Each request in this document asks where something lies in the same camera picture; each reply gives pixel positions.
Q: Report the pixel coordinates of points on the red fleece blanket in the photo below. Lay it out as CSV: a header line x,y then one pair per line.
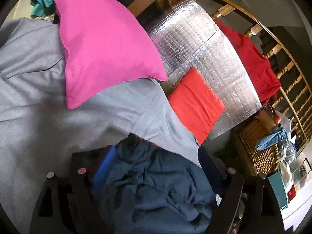
x,y
253,65

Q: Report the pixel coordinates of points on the grey blanket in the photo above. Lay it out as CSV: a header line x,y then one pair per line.
x,y
36,102

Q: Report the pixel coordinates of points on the orange-red pillow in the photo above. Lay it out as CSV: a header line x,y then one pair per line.
x,y
195,102

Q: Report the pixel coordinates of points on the large wicker basket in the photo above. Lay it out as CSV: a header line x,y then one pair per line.
x,y
260,158

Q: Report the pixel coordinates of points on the wooden stair railing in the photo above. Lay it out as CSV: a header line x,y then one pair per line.
x,y
287,70

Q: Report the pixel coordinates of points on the clear plastic storage box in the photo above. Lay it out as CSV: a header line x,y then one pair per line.
x,y
303,170

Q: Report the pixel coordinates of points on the silver foil insulation mat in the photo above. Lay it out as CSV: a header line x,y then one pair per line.
x,y
212,61

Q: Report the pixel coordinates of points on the light blue cloth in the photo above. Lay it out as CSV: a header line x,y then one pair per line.
x,y
270,140

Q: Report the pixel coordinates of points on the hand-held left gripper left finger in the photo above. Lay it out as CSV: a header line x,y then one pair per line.
x,y
105,162

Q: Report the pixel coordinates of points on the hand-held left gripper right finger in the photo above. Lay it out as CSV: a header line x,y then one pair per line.
x,y
231,187

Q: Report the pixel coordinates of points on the teal cardboard box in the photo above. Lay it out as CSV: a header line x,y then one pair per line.
x,y
279,190

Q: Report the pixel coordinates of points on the pink pillow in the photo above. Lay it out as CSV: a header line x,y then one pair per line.
x,y
104,48

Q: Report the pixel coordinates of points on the navy blue puffer jacket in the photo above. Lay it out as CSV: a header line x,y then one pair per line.
x,y
156,187

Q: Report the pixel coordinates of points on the clear plastic bag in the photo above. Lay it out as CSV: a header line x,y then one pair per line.
x,y
288,150

